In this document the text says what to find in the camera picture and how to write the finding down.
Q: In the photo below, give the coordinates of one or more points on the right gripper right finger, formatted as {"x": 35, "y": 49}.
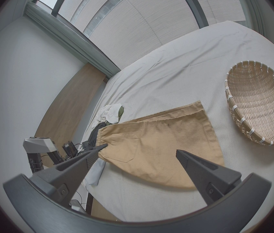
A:
{"x": 207, "y": 178}

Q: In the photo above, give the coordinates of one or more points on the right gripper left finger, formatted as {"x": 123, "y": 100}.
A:
{"x": 69, "y": 176}

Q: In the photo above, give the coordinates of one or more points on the tan shorts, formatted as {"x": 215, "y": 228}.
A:
{"x": 163, "y": 135}

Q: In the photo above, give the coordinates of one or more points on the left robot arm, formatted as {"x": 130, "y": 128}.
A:
{"x": 38, "y": 144}

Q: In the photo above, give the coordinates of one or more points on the black garment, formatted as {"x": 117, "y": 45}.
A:
{"x": 94, "y": 135}

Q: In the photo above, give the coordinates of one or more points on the white garment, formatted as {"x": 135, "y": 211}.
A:
{"x": 109, "y": 114}

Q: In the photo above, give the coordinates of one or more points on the green garment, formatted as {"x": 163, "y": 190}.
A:
{"x": 121, "y": 112}

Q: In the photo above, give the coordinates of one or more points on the round woven basket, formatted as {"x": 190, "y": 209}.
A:
{"x": 255, "y": 101}

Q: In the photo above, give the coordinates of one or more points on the bed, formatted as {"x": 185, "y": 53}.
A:
{"x": 175, "y": 69}

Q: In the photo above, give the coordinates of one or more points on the grey-green curtain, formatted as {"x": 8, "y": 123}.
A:
{"x": 255, "y": 8}
{"x": 73, "y": 37}

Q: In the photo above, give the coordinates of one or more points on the window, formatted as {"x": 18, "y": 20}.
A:
{"x": 139, "y": 16}

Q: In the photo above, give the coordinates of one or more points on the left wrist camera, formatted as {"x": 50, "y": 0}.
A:
{"x": 86, "y": 144}

